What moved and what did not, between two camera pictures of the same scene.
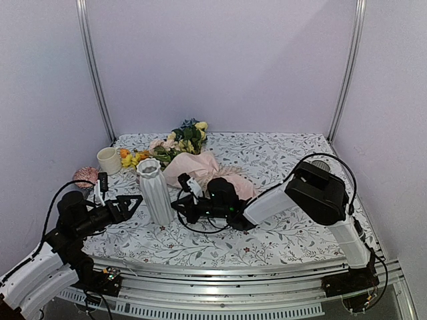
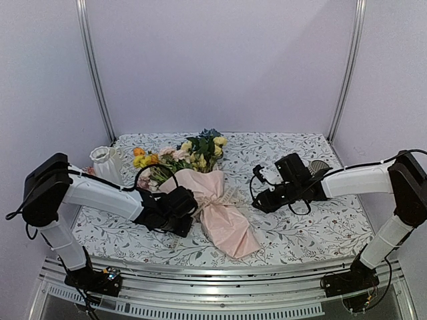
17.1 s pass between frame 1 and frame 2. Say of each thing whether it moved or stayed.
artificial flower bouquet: moved
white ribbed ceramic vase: moved
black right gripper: moved
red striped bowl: stayed
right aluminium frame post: stayed
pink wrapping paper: moved
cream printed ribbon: moved
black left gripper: moved
